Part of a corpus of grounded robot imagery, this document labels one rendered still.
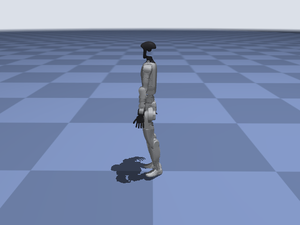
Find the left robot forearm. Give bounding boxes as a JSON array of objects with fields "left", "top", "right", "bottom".
[{"left": 139, "top": 87, "right": 147, "bottom": 114}]

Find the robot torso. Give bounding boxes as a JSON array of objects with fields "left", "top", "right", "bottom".
[{"left": 141, "top": 60, "right": 157, "bottom": 111}]

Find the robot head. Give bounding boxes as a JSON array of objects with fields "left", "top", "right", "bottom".
[{"left": 141, "top": 41, "right": 156, "bottom": 63}]

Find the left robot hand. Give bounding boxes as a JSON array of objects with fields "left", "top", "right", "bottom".
[{"left": 133, "top": 109, "right": 145, "bottom": 128}]

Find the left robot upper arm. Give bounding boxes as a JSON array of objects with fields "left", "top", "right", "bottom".
[{"left": 140, "top": 65, "right": 152, "bottom": 93}]

